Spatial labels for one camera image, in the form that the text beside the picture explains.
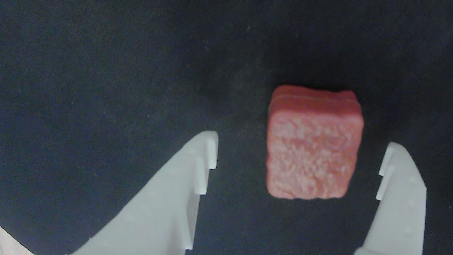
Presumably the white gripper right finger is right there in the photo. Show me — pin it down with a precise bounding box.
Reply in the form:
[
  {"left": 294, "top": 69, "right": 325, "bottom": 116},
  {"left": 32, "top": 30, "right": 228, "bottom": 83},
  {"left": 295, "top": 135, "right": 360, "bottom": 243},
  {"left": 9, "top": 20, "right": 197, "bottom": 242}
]
[{"left": 354, "top": 142, "right": 428, "bottom": 255}]

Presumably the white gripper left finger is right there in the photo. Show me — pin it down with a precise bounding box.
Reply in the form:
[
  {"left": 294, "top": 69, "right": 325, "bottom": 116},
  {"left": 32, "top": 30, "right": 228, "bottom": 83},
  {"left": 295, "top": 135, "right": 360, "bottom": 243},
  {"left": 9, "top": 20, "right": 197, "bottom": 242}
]
[{"left": 69, "top": 131, "right": 219, "bottom": 255}]

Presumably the reddish brown square toy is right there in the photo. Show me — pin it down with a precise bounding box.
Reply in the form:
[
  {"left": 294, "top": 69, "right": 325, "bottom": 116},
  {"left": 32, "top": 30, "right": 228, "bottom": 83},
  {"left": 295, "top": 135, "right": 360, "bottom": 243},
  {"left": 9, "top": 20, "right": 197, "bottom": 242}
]
[{"left": 265, "top": 84, "right": 365, "bottom": 200}]

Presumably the black mouse pad mat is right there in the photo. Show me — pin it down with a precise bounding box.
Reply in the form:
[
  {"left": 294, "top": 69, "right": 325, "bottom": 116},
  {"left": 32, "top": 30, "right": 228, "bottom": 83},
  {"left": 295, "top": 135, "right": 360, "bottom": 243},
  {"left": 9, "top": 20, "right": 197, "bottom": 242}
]
[{"left": 0, "top": 0, "right": 453, "bottom": 255}]

